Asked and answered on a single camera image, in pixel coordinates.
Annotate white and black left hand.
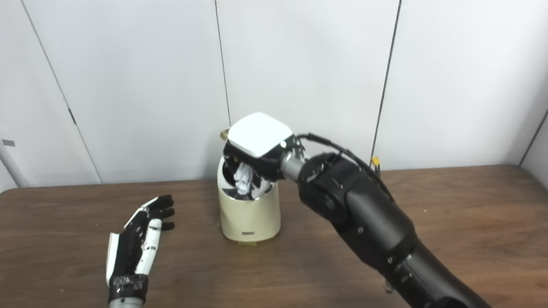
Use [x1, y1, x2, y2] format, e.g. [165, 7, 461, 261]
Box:
[103, 195, 179, 304]

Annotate white and black right hand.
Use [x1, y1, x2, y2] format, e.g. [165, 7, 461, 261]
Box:
[221, 111, 302, 183]

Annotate white paper ball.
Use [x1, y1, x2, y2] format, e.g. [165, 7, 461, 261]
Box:
[232, 164, 258, 197]

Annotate cream-colored lidded bin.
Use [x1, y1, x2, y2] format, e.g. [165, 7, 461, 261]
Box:
[215, 126, 282, 246]

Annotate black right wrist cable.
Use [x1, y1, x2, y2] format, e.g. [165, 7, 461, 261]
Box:
[296, 130, 394, 204]

